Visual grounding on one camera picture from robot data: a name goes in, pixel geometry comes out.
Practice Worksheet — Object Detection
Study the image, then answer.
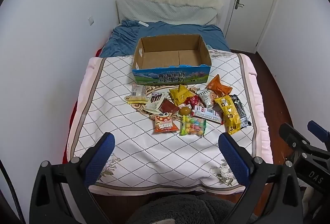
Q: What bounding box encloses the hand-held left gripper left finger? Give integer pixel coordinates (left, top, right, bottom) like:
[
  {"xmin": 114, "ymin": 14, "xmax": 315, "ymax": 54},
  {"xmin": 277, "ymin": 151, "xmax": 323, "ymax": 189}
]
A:
[{"xmin": 29, "ymin": 132, "xmax": 116, "ymax": 224}]

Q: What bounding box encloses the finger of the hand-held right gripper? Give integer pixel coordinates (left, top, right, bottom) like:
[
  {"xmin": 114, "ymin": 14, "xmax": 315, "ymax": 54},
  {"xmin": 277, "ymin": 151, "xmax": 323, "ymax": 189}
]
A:
[
  {"xmin": 279, "ymin": 123, "xmax": 311, "ymax": 155},
  {"xmin": 308, "ymin": 120, "xmax": 330, "ymax": 148}
]

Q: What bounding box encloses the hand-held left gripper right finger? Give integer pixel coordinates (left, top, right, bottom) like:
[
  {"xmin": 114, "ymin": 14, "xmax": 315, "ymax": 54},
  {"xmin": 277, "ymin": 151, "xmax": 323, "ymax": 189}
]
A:
[{"xmin": 218, "ymin": 133, "xmax": 303, "ymax": 224}]

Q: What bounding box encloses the red triangular snack packet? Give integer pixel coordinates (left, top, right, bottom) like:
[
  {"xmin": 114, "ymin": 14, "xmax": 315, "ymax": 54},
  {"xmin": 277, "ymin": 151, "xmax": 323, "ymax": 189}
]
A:
[{"xmin": 184, "ymin": 95, "xmax": 203, "ymax": 108}]

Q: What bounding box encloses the clear packet with yellow edge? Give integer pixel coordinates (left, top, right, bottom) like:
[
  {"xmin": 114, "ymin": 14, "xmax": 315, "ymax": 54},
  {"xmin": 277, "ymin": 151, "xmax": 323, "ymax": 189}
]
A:
[{"xmin": 127, "ymin": 84, "xmax": 149, "ymax": 104}]

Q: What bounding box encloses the printed cardboard box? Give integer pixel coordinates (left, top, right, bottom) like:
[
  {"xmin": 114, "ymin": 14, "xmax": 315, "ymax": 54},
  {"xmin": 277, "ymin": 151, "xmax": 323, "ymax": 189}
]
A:
[{"xmin": 131, "ymin": 34, "xmax": 212, "ymax": 85}]

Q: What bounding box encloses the person's right forearm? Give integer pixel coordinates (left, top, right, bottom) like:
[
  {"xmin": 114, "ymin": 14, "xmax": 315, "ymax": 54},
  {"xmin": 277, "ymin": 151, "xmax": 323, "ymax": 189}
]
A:
[{"xmin": 300, "ymin": 185, "xmax": 320, "ymax": 224}]

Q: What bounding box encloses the white diamond-pattern floral quilt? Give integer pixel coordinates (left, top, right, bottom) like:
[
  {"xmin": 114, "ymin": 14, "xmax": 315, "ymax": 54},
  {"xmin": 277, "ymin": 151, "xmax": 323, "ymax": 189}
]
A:
[{"xmin": 67, "ymin": 50, "xmax": 274, "ymax": 193}]

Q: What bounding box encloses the long yellow snack packet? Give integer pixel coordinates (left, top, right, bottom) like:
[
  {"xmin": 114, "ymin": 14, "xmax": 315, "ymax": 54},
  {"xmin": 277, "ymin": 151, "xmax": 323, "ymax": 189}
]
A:
[{"xmin": 214, "ymin": 95, "xmax": 244, "ymax": 135}]

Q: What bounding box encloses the black snack packet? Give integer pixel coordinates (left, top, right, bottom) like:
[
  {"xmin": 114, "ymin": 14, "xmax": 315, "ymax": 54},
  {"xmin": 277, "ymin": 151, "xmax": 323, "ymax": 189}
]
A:
[{"xmin": 229, "ymin": 94, "xmax": 252, "ymax": 127}]

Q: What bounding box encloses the colourful candy packet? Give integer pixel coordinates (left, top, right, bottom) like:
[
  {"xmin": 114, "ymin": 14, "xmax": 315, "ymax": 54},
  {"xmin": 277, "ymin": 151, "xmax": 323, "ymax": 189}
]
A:
[{"xmin": 180, "ymin": 115, "xmax": 207, "ymax": 136}]

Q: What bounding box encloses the white and red flat packet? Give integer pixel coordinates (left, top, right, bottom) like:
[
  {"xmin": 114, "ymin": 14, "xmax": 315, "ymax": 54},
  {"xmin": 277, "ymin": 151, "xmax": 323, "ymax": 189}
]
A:
[{"xmin": 191, "ymin": 105, "xmax": 224, "ymax": 125}]

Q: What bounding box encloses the white cookie packet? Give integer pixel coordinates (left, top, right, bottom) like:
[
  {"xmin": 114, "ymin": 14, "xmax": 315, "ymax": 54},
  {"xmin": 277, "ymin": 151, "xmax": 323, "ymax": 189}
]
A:
[{"xmin": 197, "ymin": 88, "xmax": 218, "ymax": 107}]

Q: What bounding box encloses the orange owl-face snack packet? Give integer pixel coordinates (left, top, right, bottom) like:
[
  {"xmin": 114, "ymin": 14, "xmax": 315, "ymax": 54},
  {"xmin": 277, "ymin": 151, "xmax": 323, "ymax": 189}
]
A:
[{"xmin": 151, "ymin": 113, "xmax": 179, "ymax": 134}]

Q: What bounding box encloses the white chocolate stick packet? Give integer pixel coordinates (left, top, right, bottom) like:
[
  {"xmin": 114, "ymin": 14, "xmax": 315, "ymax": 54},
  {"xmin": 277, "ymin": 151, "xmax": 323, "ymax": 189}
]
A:
[{"xmin": 143, "ymin": 92, "xmax": 165, "ymax": 114}]

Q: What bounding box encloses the grey fuzzy clothing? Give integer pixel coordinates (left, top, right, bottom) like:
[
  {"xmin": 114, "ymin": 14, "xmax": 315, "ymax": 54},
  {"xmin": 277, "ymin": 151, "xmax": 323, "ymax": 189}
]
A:
[{"xmin": 126, "ymin": 194, "xmax": 258, "ymax": 224}]

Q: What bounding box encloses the brown snack packet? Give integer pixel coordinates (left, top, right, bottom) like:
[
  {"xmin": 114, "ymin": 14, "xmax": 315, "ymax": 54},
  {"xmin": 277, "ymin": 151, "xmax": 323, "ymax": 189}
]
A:
[{"xmin": 159, "ymin": 99, "xmax": 180, "ymax": 114}]

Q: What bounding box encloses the yellow crinkled snack packet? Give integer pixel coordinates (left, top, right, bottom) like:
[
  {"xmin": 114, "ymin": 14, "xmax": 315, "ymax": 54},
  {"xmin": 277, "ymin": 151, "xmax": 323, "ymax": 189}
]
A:
[{"xmin": 169, "ymin": 84, "xmax": 196, "ymax": 106}]

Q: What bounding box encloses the blue bed sheet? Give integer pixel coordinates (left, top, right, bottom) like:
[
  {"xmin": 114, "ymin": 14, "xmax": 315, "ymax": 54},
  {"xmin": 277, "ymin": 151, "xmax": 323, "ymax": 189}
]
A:
[{"xmin": 99, "ymin": 20, "xmax": 231, "ymax": 58}]

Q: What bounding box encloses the white door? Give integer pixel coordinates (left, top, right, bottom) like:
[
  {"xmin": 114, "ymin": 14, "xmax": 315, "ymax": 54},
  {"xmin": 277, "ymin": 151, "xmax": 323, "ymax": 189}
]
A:
[{"xmin": 223, "ymin": 0, "xmax": 283, "ymax": 54}]

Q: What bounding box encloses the white textured pillow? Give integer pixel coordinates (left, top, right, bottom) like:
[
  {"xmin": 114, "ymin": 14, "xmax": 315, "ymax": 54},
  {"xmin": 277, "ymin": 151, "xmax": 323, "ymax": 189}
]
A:
[{"xmin": 115, "ymin": 0, "xmax": 223, "ymax": 26}]

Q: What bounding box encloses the black cable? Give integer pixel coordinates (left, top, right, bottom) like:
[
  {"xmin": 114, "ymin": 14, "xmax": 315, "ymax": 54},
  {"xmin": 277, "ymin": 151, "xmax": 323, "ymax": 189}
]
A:
[{"xmin": 0, "ymin": 159, "xmax": 26, "ymax": 224}]

